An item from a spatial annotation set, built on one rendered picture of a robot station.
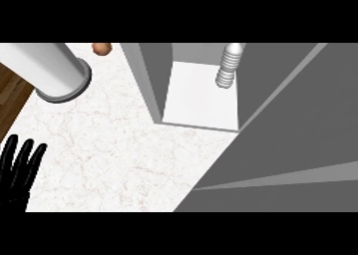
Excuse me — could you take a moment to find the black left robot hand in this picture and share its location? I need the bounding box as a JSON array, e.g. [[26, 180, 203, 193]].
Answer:
[[0, 133, 49, 213]]

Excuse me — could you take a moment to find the grey open cabinet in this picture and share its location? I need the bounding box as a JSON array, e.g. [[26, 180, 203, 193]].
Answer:
[[119, 43, 243, 133]]

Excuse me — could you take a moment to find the white ribbed water bottle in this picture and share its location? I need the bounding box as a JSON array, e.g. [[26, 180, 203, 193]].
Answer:
[[214, 43, 246, 90]]

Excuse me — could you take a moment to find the dark grey cabinet door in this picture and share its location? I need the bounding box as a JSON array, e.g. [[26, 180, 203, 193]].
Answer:
[[174, 43, 358, 213]]

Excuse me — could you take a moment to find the white cylinder with grey rim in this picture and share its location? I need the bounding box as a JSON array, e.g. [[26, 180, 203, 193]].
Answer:
[[0, 43, 94, 104]]

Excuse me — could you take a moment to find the small brown rounded object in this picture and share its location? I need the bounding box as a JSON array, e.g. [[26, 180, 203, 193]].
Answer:
[[92, 43, 115, 57]]

